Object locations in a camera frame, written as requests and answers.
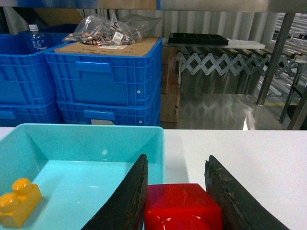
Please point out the bag of small parts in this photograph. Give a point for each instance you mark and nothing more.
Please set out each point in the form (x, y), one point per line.
(99, 31)

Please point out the light teal plastic bin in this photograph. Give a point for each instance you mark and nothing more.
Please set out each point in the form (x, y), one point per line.
(77, 167)

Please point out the lower left blue crate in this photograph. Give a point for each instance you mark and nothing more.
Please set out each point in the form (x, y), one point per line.
(12, 115)

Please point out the lower right blue crate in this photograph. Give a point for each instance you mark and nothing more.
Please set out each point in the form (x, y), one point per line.
(84, 113)

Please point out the blue crate with bottle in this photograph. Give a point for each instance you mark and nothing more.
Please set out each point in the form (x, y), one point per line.
(25, 76)

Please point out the black plastic tray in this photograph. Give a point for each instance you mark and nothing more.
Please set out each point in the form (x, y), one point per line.
(197, 39)

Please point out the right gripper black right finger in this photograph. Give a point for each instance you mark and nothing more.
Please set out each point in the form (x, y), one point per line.
(240, 210)

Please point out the expandable roller conveyor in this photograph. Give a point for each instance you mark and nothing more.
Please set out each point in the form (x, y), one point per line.
(223, 61)

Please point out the brown cardboard sheet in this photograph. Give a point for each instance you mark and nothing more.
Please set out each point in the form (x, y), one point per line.
(139, 49)

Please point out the yellow toy block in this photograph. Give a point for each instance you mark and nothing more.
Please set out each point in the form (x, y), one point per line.
(17, 205)

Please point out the clear water bottle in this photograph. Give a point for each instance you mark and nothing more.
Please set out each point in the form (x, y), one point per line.
(37, 40)

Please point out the red toy block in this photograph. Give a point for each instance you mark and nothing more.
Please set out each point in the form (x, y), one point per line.
(181, 207)

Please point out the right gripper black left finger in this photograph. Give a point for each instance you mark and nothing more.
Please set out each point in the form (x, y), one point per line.
(124, 210)

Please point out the blue crate with cardboard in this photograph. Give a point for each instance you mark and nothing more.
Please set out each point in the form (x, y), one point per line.
(106, 80)

